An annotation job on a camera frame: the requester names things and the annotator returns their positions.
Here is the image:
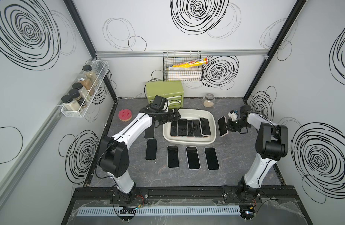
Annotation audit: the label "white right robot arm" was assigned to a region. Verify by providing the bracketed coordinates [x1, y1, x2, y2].
[225, 105, 288, 202]

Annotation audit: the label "spice jar black lid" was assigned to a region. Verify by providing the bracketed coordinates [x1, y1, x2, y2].
[61, 95, 80, 111]
[83, 65, 99, 86]

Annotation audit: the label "spice jar black lid front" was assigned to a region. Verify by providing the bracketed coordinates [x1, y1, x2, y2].
[61, 95, 80, 111]

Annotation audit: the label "spice jar white contents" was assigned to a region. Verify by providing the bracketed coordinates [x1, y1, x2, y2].
[72, 82, 91, 102]

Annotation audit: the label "grey slotted cable duct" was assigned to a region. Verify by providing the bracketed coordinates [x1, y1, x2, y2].
[76, 205, 241, 217]

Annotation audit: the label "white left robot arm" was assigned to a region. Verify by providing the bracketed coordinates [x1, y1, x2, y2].
[97, 96, 181, 200]

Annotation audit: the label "white box in basket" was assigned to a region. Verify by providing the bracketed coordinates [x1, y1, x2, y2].
[166, 67, 202, 72]

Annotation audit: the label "spice jar black lid rear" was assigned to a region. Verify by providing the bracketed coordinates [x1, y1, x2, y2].
[83, 65, 99, 86]

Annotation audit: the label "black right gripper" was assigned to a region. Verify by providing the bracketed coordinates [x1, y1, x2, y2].
[223, 118, 248, 132]

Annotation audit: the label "extra black phone in box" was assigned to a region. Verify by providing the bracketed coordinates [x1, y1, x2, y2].
[187, 119, 202, 137]

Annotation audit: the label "spice jar dark contents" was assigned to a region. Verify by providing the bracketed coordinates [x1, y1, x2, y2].
[69, 89, 86, 108]

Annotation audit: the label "pink smiley sponge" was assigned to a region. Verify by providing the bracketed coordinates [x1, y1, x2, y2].
[118, 109, 132, 122]

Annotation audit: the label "spice jar brown contents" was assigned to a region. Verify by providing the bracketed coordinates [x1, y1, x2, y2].
[77, 74, 95, 96]

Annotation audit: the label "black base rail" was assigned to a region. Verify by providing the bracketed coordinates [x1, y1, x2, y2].
[70, 185, 300, 204]

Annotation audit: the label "clear wall spice shelf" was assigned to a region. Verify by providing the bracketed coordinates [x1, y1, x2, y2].
[61, 60, 109, 122]

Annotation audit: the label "green metal drawer toolbox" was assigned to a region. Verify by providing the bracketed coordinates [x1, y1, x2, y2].
[146, 81, 184, 109]

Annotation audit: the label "black wire wall basket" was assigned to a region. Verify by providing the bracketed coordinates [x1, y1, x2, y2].
[163, 51, 203, 82]

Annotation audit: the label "glass jar with powder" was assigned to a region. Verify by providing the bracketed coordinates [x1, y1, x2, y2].
[203, 93, 215, 108]

